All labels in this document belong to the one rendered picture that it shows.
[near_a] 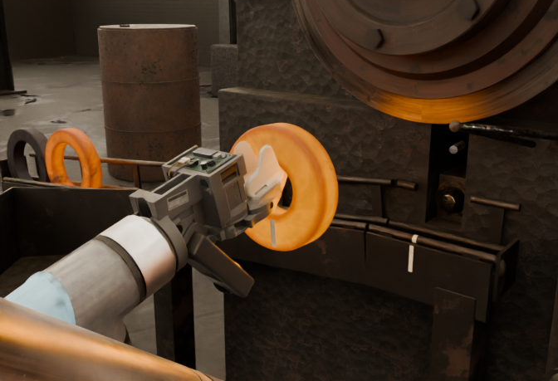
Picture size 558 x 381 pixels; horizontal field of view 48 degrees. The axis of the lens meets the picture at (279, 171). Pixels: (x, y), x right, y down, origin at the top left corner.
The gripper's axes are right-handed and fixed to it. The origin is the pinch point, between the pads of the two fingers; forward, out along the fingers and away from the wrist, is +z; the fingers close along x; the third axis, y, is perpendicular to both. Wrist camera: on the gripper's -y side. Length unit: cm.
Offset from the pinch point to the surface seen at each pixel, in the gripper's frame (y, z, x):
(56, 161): -23, 19, 88
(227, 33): -127, 425, 425
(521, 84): 4.4, 22.4, -21.1
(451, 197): -17.4, 27.9, -8.7
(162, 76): -65, 166, 226
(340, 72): 4.1, 22.3, 5.0
